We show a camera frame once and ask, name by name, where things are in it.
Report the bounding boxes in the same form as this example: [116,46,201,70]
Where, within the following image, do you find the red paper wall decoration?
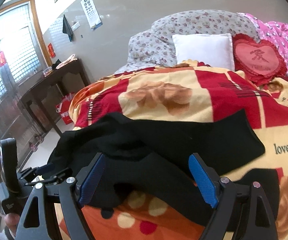
[47,43,56,59]

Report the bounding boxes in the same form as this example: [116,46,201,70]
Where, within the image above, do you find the person's left hand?
[4,213,20,236]

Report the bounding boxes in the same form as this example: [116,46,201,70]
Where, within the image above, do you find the window with lattice grille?
[0,0,47,104]

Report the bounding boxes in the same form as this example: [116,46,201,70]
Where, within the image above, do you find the dark hanging cloth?
[62,15,73,42]

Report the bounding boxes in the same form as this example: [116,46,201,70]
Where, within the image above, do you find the dark wooden table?
[20,59,90,137]

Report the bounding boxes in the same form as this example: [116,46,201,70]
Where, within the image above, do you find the pink cloth on table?
[56,54,77,69]

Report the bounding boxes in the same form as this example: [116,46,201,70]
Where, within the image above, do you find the red yellow orange blanket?
[69,64,288,239]

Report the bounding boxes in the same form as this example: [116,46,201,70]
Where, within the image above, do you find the white pillow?
[172,34,235,70]

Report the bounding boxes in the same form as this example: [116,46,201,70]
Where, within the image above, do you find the black pants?
[47,108,280,227]

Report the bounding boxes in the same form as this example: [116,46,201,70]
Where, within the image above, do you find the red shopping bag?
[55,93,75,125]

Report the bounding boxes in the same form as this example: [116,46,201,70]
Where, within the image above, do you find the eye chart poster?
[81,0,102,30]

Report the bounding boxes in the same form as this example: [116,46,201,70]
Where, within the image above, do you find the pink patterned quilt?
[241,13,288,76]

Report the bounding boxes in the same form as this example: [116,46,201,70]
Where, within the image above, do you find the red heart cushion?
[233,34,287,86]

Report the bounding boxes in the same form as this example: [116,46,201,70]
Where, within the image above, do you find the floral grey quilt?
[115,10,260,74]

